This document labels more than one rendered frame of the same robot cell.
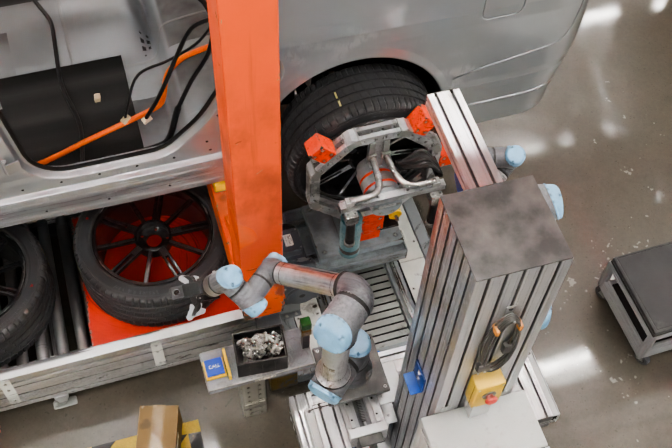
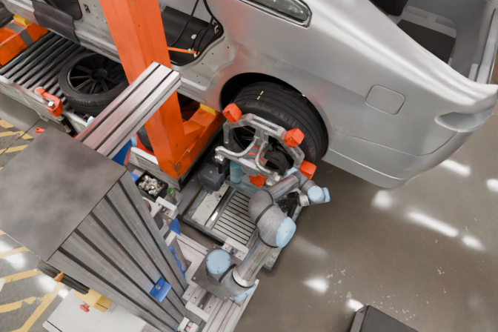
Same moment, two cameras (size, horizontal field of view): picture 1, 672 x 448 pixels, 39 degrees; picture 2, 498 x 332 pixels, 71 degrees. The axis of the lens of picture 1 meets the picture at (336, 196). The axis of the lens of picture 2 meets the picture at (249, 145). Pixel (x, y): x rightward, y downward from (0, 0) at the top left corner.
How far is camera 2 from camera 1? 2.04 m
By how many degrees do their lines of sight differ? 25
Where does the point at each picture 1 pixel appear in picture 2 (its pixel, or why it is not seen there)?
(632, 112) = (475, 245)
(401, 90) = (297, 115)
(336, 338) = not seen: hidden behind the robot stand
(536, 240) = (47, 218)
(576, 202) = (393, 261)
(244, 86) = (108, 1)
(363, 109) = (264, 107)
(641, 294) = not seen: outside the picture
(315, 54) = (253, 57)
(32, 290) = (110, 95)
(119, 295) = not seen: hidden behind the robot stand
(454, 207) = (44, 140)
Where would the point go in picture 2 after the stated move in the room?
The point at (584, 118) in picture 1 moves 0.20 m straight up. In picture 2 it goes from (442, 226) to (455, 217)
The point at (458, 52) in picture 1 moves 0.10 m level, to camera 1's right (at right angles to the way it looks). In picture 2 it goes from (343, 116) to (357, 127)
